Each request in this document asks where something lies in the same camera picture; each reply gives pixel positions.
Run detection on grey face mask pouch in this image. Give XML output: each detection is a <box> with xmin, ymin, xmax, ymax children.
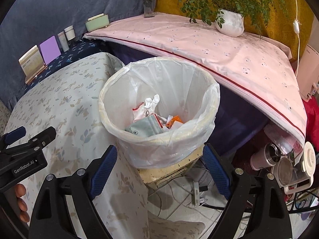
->
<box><xmin>125</xmin><ymin>115</ymin><xmax>163</xmax><ymax>138</ymax></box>

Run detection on white tissue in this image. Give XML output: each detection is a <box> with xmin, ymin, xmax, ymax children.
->
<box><xmin>132</xmin><ymin>94</ymin><xmax>160</xmax><ymax>122</ymax></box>

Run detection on white lined trash bin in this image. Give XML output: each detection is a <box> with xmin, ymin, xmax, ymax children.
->
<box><xmin>98</xmin><ymin>56</ymin><xmax>221</xmax><ymax>189</ymax></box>

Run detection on person's left hand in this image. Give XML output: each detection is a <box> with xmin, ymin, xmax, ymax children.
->
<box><xmin>15</xmin><ymin>184</ymin><xmax>30</xmax><ymax>223</ymax></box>

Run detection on white round-lid container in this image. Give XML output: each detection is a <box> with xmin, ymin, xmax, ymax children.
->
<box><xmin>271</xmin><ymin>142</ymin><xmax>316</xmax><ymax>195</ymax></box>

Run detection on rabbit print light tablecloth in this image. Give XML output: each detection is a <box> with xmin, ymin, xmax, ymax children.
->
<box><xmin>5</xmin><ymin>52</ymin><xmax>205</xmax><ymax>238</ymax></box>

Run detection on white power strip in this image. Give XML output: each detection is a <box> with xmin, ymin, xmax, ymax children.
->
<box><xmin>191</xmin><ymin>181</ymin><xmax>208</xmax><ymax>207</ymax></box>

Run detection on purple notebook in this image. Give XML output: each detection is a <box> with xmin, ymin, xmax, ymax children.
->
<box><xmin>39</xmin><ymin>36</ymin><xmax>61</xmax><ymax>65</ymax></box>

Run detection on white cosmetic tube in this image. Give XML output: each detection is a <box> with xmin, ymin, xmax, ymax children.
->
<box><xmin>57</xmin><ymin>31</ymin><xmax>69</xmax><ymax>52</ymax></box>

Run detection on navy floral cloth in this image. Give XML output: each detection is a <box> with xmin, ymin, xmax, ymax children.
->
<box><xmin>25</xmin><ymin>38</ymin><xmax>106</xmax><ymax>93</ymax></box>

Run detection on white cosmetic jar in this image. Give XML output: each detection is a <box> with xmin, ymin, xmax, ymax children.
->
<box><xmin>64</xmin><ymin>25</ymin><xmax>76</xmax><ymax>41</ymax></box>

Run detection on blue grey backdrop cloth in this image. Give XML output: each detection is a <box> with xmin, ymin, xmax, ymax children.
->
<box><xmin>1</xmin><ymin>0</ymin><xmax>143</xmax><ymax>111</ymax></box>

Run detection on green tissue box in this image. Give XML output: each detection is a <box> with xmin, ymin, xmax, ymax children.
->
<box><xmin>85</xmin><ymin>14</ymin><xmax>110</xmax><ymax>32</ymax></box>

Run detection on pink dotted cloth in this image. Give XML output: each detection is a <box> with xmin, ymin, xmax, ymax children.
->
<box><xmin>85</xmin><ymin>13</ymin><xmax>307</xmax><ymax>144</ymax></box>

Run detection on mustard yellow cloth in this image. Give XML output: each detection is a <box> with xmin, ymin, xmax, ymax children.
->
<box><xmin>156</xmin><ymin>0</ymin><xmax>314</xmax><ymax>61</ymax></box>

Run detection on green plant in white pot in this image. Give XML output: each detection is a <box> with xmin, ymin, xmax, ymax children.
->
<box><xmin>179</xmin><ymin>0</ymin><xmax>289</xmax><ymax>35</ymax></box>

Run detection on white cord with switch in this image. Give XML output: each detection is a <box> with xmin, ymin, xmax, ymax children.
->
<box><xmin>290</xmin><ymin>0</ymin><xmax>303</xmax><ymax>78</ymax></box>

